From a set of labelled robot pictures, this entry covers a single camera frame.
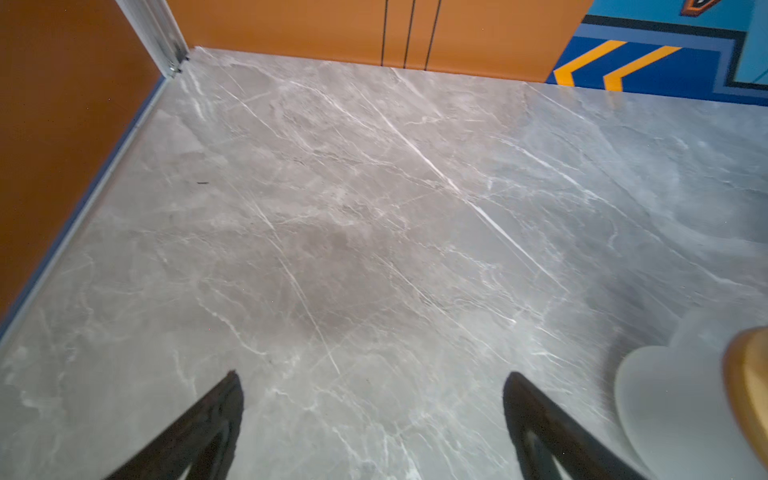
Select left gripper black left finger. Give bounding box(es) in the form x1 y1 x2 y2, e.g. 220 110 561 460
108 370 244 479

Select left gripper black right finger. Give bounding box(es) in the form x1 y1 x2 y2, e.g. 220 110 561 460
503 371 642 479

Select wooden ring dripper stand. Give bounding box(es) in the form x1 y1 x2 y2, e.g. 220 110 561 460
722 327 767 468

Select aluminium left corner post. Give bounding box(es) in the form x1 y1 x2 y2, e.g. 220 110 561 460
116 0 189 78

